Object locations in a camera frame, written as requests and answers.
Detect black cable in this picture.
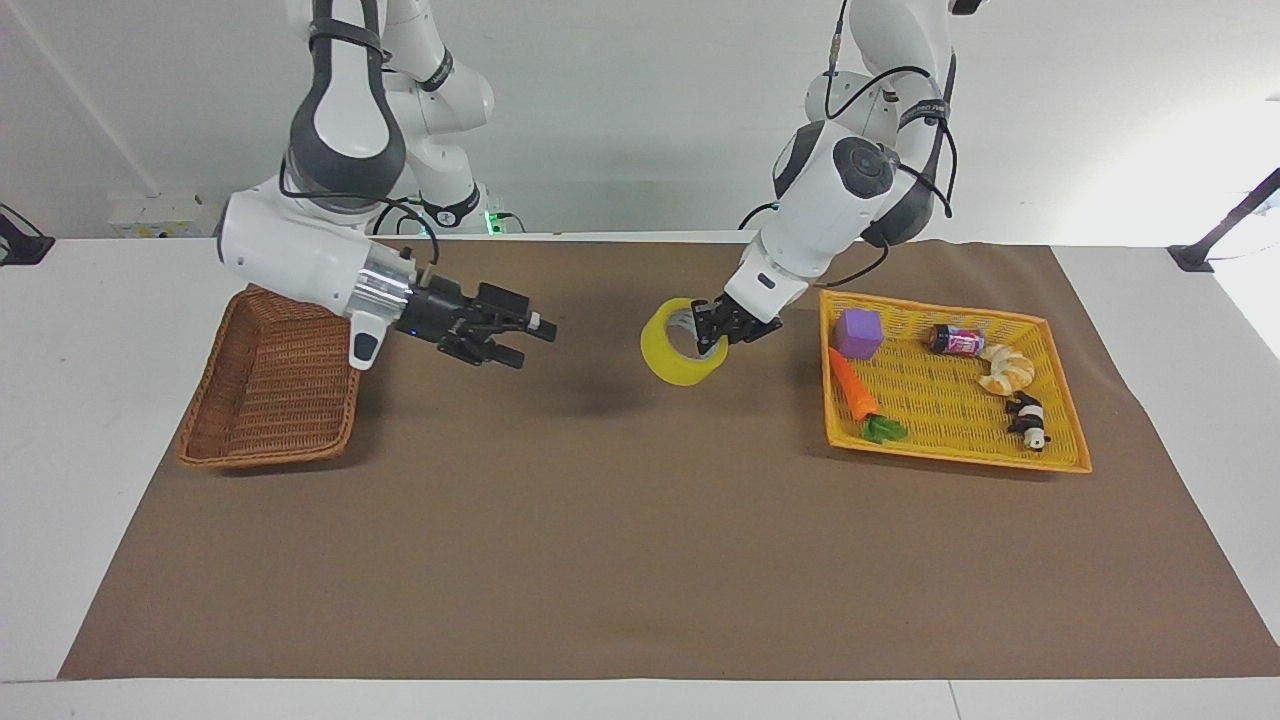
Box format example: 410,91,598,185
738,0,959,292
278,158,442,267

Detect yellow tape roll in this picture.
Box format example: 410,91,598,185
640,297,731,387

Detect orange toy carrot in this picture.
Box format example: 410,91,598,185
827,346,910,446

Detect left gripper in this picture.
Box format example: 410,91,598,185
691,295,784,354

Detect small drink can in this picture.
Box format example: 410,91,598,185
927,323,988,358

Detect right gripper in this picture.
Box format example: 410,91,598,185
403,279,558,370

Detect purple cube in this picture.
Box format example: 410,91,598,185
835,308,885,361

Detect black and white toy panda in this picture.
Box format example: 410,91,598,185
1005,391,1052,454

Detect brown wicker basket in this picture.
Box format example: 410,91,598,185
178,284,362,470

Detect black stand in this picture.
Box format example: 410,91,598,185
0,202,57,267
1167,167,1280,274

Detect toy croissant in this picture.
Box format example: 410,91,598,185
976,343,1037,398

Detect yellow plastic basket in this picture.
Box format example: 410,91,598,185
818,288,1093,475

